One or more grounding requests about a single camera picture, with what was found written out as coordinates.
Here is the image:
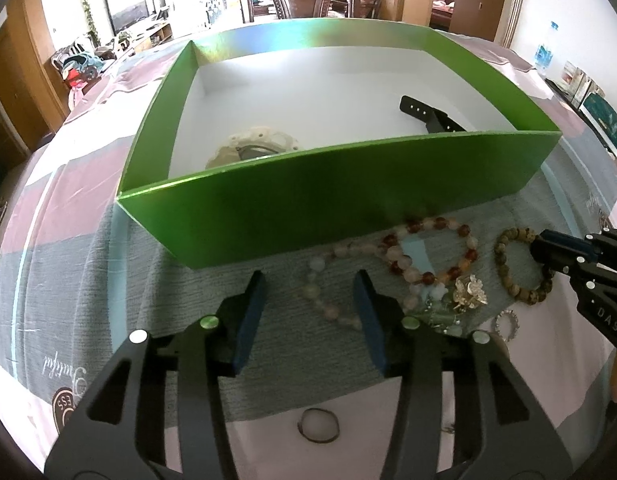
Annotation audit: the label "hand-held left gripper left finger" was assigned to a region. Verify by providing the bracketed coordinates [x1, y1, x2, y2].
[43, 270, 268, 480]

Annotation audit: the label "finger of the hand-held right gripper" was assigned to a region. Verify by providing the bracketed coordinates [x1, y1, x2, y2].
[531, 246, 617, 358]
[539, 229, 617, 267]

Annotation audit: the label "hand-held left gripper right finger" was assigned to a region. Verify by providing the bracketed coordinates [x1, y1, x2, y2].
[353, 269, 574, 480]

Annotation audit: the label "brown bead bracelet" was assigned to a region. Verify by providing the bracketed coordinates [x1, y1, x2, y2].
[493, 227, 554, 307]

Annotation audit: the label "silver ring ornament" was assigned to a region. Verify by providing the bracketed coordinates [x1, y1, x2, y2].
[403, 282, 469, 338]

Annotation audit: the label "small silver ring bracelet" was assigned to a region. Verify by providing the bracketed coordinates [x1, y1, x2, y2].
[495, 310, 520, 342]

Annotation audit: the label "gold flower brooch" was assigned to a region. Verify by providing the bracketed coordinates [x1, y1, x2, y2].
[451, 275, 489, 311]

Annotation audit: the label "green cardboard box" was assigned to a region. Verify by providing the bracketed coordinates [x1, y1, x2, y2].
[116, 15, 562, 272]

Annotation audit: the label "thin silver bangle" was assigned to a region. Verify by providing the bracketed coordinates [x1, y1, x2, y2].
[297, 407, 341, 445]

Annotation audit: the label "dark green box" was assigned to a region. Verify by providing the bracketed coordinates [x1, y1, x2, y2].
[579, 91, 617, 158]

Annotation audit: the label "white carton packs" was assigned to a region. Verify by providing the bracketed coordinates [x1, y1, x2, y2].
[556, 60, 597, 106]

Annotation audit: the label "clear water bottle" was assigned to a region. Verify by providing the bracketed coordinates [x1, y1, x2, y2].
[535, 21, 560, 78]

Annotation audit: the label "plaid tablecloth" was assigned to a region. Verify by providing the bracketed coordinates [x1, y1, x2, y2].
[0, 15, 617, 480]

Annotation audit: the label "pile of clothes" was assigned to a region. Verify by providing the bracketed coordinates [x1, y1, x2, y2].
[52, 42, 106, 88]

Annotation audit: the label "flat screen television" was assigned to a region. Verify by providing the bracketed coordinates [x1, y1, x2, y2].
[104, 0, 156, 35]

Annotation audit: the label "cream flower bead bracelet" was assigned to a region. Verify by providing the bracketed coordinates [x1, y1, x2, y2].
[204, 127, 302, 170]

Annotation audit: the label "black watch strap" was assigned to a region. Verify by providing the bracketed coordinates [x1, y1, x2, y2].
[399, 95, 467, 135]

